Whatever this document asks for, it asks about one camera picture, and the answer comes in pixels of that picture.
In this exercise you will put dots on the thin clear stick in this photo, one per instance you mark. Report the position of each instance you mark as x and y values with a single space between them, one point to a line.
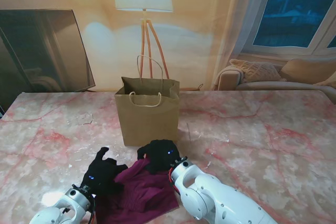
188 129

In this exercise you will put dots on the kraft paper bag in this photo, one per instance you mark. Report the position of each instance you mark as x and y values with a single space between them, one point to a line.
149 124

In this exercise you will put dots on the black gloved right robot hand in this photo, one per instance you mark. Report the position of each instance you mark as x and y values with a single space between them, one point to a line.
161 155

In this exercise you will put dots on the printed room scene backdrop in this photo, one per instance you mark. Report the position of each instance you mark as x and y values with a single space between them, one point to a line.
197 24

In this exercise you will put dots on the magenta shorts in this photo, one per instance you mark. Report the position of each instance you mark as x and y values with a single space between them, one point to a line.
147 195

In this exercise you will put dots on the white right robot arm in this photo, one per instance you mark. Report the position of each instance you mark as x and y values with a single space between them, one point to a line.
218 197

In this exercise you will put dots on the dark grey leaning panel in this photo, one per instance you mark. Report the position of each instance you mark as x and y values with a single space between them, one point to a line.
39 51

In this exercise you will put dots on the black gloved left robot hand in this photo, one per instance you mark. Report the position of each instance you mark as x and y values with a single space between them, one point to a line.
102 174

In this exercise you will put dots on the clear plastic film scrap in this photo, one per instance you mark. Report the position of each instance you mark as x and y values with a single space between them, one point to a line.
81 119

